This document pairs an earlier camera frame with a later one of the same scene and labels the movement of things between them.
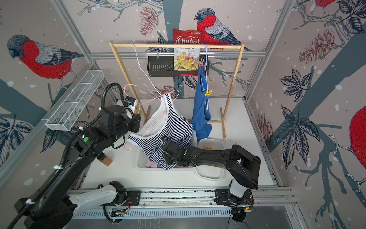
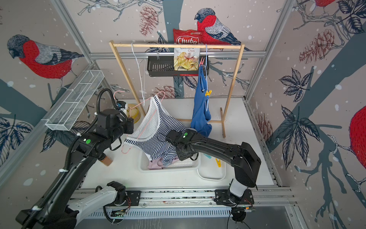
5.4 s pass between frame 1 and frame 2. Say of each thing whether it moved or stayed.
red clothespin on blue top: stayed
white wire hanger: moved
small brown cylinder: stayed
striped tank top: moved
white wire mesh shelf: stayed
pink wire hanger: moved
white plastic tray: stayed
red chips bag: stayed
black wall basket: stayed
